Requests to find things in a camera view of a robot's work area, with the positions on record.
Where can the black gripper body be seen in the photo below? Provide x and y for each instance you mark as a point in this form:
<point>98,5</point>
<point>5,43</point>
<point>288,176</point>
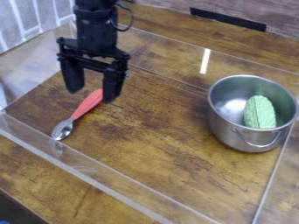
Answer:
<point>97,40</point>

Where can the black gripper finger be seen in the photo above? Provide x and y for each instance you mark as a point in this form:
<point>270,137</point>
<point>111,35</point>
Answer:
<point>73,74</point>
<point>113,83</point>

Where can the pink handled metal spoon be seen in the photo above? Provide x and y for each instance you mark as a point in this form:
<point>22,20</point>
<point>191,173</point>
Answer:
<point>65,126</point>

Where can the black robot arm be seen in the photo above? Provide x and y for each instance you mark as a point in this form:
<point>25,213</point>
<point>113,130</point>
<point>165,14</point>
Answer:
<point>99,64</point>

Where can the stainless steel pot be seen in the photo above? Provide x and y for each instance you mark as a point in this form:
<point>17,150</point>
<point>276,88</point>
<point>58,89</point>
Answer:
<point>228,98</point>

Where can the green knitted toy vegetable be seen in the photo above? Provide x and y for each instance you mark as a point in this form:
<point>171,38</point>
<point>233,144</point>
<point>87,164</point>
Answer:
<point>260,113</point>

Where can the black strip on wall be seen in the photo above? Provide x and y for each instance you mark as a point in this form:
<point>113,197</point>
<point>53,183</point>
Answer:
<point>229,19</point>

